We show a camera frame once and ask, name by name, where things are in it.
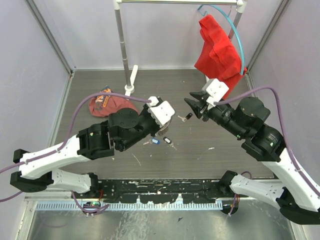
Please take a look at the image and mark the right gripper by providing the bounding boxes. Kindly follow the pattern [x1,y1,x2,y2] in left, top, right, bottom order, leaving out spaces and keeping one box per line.
[184,90,247,139]

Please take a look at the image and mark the large metal keyring with clips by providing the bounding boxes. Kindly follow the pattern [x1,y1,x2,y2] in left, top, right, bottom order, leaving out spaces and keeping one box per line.
[157,120,172,136]

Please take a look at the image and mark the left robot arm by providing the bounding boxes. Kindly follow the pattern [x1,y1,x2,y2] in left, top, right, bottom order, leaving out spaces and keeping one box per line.
[10,101,175,198]

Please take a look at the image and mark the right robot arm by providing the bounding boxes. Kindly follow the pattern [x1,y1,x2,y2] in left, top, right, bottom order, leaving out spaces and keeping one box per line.
[184,92,320,225]

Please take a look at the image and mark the key with blue tag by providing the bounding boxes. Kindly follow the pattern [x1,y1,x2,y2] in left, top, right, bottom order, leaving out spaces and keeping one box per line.
[143,138,160,145]

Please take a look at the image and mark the key with black windowed tag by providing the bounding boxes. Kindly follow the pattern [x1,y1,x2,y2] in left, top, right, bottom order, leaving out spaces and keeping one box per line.
[163,136,177,150]

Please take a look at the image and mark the white clothes rack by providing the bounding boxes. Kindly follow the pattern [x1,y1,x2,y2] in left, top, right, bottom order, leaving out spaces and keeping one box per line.
[113,0,243,96]

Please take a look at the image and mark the red cloth on hanger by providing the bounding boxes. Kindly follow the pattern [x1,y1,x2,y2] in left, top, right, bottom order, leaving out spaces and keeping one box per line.
[194,14,247,99]

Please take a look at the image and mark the crumpled dusty red shirt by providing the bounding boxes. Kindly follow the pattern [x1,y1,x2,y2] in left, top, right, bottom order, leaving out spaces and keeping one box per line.
[88,95,138,117]

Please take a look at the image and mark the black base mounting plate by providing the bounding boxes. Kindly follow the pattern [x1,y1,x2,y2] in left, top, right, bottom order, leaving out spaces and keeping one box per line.
[75,179,234,204]

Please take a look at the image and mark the blue clothes hanger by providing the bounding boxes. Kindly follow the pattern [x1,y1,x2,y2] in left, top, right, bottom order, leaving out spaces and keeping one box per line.
[206,0,248,75]

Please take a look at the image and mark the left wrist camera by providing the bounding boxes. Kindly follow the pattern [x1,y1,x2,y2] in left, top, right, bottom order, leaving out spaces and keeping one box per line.
[147,96,175,127]

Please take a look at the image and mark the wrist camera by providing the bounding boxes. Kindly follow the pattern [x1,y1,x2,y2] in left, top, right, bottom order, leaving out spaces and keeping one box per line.
[147,96,175,127]
[201,78,229,107]

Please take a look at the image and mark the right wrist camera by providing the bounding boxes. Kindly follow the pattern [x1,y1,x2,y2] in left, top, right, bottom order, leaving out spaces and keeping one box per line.
[201,78,229,107]

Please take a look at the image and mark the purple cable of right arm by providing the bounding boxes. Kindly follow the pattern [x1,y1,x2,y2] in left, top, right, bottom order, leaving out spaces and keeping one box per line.
[213,86,320,221]

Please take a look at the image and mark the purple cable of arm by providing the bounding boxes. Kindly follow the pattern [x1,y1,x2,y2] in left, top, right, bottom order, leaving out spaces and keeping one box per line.
[0,92,156,216]
[213,86,320,221]

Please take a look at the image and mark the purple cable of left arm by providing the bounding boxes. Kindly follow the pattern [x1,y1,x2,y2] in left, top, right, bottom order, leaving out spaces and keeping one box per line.
[0,92,156,216]

